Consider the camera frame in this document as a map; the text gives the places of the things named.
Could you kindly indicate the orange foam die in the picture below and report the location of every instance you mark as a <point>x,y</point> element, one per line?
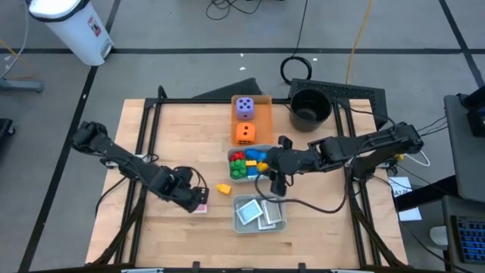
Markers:
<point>245,133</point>

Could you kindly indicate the red toy block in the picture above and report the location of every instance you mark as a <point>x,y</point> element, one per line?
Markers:
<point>237,155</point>

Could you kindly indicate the green two-stud toy block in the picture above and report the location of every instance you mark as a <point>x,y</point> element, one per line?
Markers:
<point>238,174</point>

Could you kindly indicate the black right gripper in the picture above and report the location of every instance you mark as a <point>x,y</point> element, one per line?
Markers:
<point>293,161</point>

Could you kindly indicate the purple foam die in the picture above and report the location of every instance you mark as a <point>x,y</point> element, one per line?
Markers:
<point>245,108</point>

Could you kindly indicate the white paper sheet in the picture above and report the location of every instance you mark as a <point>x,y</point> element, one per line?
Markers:
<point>399,187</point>
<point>409,214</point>

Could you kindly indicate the black monitor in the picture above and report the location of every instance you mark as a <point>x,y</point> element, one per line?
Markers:
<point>475,117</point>

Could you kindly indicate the pink playing card box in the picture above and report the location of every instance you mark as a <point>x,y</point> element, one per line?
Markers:
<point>201,208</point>

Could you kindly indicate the backlit keyboard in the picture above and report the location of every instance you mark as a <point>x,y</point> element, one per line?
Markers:
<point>470,239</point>

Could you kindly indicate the black metal table frame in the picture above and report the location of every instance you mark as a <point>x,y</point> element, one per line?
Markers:
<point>189,101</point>

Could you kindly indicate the orange translucent plastic bin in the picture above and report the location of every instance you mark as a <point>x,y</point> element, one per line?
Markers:
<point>263,113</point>

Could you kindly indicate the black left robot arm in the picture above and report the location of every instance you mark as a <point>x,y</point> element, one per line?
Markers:
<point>121,159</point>

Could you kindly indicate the grey metal bracket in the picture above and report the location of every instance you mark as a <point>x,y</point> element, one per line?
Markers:
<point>110,164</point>

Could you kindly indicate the black perforated case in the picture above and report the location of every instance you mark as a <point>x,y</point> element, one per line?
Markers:
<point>360,94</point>

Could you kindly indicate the grey computer mouse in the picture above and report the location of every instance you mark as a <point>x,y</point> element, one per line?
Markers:
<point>439,235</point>

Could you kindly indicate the teal playing card box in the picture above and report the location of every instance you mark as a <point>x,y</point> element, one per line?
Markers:
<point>249,211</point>

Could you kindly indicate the white trash can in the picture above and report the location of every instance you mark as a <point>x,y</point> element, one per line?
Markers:
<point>72,30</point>

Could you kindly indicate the grey stand base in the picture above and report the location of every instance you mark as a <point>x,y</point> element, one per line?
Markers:
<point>22,85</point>

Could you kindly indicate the grey plastic bin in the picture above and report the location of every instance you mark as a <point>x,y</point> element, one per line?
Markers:
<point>246,228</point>
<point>233,178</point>

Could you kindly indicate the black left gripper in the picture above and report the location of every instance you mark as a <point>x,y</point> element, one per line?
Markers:
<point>178,187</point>

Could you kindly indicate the black bucket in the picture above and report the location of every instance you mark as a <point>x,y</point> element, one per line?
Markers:
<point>310,110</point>

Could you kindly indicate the yellow connector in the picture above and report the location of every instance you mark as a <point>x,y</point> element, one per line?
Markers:
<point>399,156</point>

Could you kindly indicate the blue small toy block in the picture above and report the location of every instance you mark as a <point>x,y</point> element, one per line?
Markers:
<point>252,153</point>

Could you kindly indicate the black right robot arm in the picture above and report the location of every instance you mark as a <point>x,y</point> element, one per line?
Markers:
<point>371,148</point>

